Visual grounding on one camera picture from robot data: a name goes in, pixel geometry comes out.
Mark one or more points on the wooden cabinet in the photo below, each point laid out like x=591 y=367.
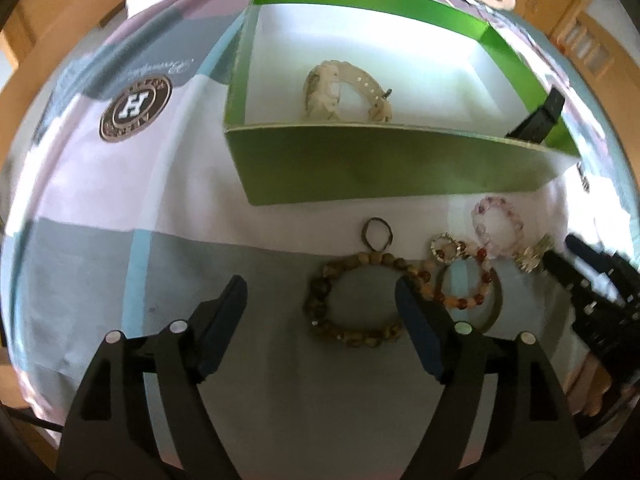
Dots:
x=595 y=40

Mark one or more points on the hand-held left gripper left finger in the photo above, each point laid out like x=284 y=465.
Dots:
x=220 y=332

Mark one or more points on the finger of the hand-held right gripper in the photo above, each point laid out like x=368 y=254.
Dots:
x=592 y=255
x=570 y=275

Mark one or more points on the black wrist watch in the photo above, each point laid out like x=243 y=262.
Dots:
x=542 y=115

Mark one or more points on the gold brooch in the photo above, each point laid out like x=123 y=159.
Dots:
x=532 y=255

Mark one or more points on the wooden headboard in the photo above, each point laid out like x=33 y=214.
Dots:
x=30 y=40

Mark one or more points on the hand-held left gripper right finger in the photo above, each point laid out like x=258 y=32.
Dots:
x=420 y=332

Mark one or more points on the printed patchwork bedsheet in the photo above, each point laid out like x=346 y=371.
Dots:
x=150 y=185

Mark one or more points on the green cardboard box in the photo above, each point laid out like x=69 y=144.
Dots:
x=375 y=165

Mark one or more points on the person's right hand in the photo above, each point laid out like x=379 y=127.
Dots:
x=595 y=385

